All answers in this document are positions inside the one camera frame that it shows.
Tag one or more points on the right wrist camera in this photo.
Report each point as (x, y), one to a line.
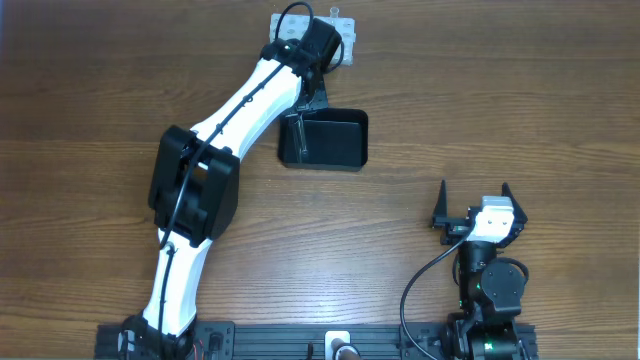
(492, 220)

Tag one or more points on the clear test tube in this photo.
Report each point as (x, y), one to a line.
(301, 135)
(334, 11)

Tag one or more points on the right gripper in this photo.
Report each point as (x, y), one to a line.
(452, 230)

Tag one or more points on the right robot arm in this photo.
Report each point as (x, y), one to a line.
(500, 287)

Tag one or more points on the white test tube rack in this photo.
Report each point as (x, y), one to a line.
(287, 30)

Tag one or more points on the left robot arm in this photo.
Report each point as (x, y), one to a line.
(260, 100)

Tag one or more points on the black tray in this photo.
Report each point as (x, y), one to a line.
(335, 140)

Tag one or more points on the mounting rail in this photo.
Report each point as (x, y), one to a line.
(280, 342)

